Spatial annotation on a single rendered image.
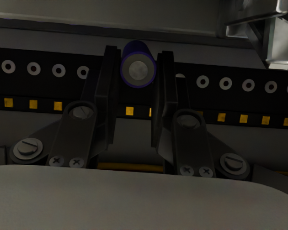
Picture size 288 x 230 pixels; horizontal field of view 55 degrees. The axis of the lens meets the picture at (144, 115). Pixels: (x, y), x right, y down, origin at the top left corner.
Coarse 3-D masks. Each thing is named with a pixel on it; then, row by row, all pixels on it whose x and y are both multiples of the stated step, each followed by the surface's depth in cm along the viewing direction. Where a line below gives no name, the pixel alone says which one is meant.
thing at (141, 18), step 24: (0, 0) 9; (24, 0) 9; (48, 0) 9; (72, 0) 9; (96, 0) 9; (120, 0) 9; (144, 0) 9; (168, 0) 9; (192, 0) 9; (216, 0) 9; (96, 24) 10; (120, 24) 9; (144, 24) 9; (168, 24) 9; (192, 24) 9; (216, 24) 9
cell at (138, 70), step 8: (136, 40) 19; (128, 48) 15; (136, 48) 14; (144, 48) 15; (128, 56) 13; (136, 56) 13; (144, 56) 13; (152, 56) 14; (120, 64) 13; (128, 64) 13; (136, 64) 13; (144, 64) 13; (152, 64) 13; (120, 72) 13; (128, 72) 13; (136, 72) 13; (144, 72) 13; (152, 72) 13; (128, 80) 13; (136, 80) 13; (144, 80) 13; (152, 80) 13
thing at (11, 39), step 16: (0, 32) 22; (16, 32) 22; (32, 32) 22; (48, 32) 22; (64, 32) 22; (16, 48) 22; (32, 48) 22; (48, 48) 22; (64, 48) 22; (80, 48) 22; (96, 48) 22; (160, 48) 23; (176, 48) 23; (192, 48) 23; (208, 48) 23; (224, 48) 23; (240, 48) 23; (208, 64) 23; (224, 64) 23; (240, 64) 23; (256, 64) 23
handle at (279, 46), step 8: (280, 16) 6; (272, 24) 6; (280, 24) 6; (264, 32) 6; (272, 32) 6; (280, 32) 6; (264, 40) 6; (272, 40) 6; (280, 40) 6; (264, 48) 6; (272, 48) 6; (280, 48) 6; (264, 56) 6; (272, 56) 6; (280, 56) 6
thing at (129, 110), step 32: (0, 64) 23; (64, 64) 23; (96, 64) 23; (192, 64) 24; (0, 96) 23; (32, 96) 24; (64, 96) 24; (128, 96) 24; (192, 96) 24; (224, 96) 25; (256, 96) 25
